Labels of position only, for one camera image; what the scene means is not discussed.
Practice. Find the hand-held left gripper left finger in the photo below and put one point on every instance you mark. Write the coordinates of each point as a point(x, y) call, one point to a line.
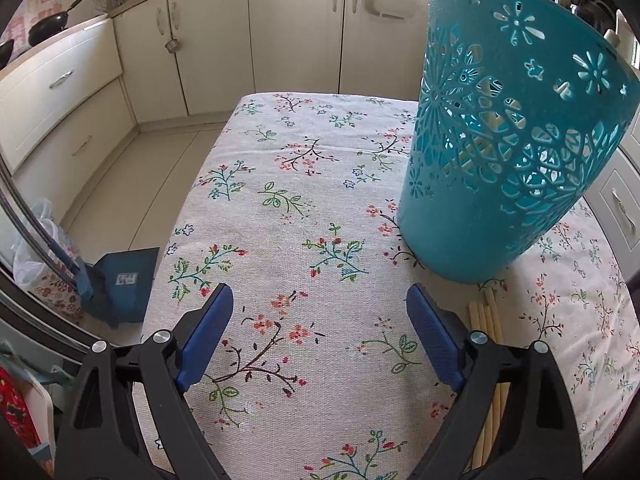
point(205, 330)

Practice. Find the floral tablecloth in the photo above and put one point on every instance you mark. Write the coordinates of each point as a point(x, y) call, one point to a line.
point(310, 200)

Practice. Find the bundle of wooden chopsticks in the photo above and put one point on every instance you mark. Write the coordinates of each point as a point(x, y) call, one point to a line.
point(487, 317)

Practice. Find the red plush slipper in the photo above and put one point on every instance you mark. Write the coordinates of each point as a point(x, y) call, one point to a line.
point(15, 410)

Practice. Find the small metal hanging cup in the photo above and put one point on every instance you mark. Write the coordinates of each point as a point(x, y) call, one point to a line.
point(172, 46)

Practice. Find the white kitchen base cabinets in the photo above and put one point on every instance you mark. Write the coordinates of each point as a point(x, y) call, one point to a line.
point(295, 35)

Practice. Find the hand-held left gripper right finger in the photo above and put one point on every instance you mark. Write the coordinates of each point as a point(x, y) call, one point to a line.
point(435, 340)

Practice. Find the black wok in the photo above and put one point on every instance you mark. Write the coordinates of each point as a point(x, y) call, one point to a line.
point(47, 27)

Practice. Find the white plastic bag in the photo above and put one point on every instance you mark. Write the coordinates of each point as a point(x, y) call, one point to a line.
point(30, 260)

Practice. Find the teal perforated plastic bucket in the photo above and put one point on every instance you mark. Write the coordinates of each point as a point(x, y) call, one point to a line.
point(465, 220)

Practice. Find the blue dustpan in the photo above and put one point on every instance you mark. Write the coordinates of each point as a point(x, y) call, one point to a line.
point(125, 280)

